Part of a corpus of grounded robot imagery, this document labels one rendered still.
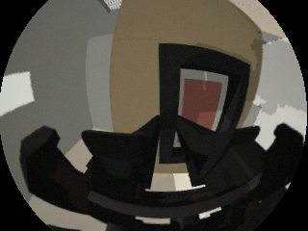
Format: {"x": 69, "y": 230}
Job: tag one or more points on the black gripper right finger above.
{"x": 203, "y": 148}

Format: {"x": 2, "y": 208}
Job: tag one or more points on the tan cardboard panel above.
{"x": 142, "y": 24}

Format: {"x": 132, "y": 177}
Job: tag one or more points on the black picture frame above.
{"x": 204, "y": 86}

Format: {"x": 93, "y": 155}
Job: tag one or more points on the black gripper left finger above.
{"x": 140, "y": 147}

